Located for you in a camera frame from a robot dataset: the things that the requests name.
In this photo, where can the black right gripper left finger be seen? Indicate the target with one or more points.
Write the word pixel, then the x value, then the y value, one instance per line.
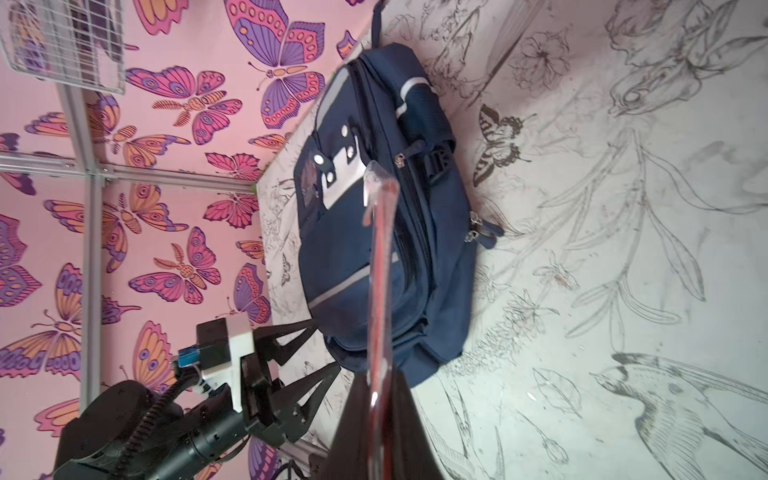
pixel 347 457

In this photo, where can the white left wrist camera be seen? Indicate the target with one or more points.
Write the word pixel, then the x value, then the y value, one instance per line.
pixel 217 355

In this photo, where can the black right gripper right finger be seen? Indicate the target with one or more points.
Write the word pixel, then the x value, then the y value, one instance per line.
pixel 409 454

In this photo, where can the red notebook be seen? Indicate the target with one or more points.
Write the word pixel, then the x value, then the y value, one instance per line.
pixel 381 195

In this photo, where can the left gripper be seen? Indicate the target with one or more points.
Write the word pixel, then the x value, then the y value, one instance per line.
pixel 273 412

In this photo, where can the aluminium frame post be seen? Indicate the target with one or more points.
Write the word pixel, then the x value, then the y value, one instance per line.
pixel 74 105

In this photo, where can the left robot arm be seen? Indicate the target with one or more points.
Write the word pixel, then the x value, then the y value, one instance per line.
pixel 224 400

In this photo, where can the white wire basket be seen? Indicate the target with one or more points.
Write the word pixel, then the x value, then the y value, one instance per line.
pixel 75 43

